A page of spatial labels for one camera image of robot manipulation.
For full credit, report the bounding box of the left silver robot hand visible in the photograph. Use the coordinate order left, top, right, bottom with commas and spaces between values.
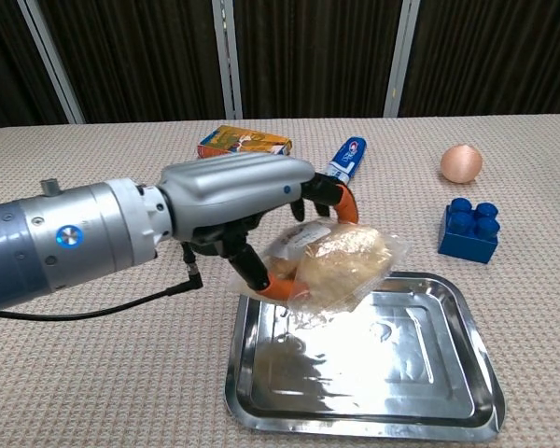
158, 151, 359, 301

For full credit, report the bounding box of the packaged bread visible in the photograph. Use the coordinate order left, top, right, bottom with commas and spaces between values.
227, 219, 410, 328

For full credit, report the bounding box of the colourful printed carton box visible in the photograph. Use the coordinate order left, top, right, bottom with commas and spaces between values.
196, 124, 294, 161

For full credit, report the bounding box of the blue white toothpaste tube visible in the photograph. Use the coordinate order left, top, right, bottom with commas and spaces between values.
324, 135, 368, 184

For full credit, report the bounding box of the silver metal tray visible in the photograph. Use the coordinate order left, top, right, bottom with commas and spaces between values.
223, 271, 507, 443

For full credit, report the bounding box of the beige round onion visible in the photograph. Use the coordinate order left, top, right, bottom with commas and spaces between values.
440, 144, 484, 184

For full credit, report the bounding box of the beige woven tablecloth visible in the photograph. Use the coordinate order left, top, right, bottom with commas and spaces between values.
0, 113, 560, 448

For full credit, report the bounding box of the blue toy building block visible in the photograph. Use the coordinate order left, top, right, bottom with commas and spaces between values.
437, 197, 501, 265

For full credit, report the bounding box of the white metal frame post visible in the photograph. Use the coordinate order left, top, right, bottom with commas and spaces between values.
383, 0, 422, 119
211, 0, 244, 120
17, 0, 86, 125

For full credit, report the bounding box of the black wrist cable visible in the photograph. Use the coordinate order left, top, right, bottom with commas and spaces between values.
0, 242, 204, 322

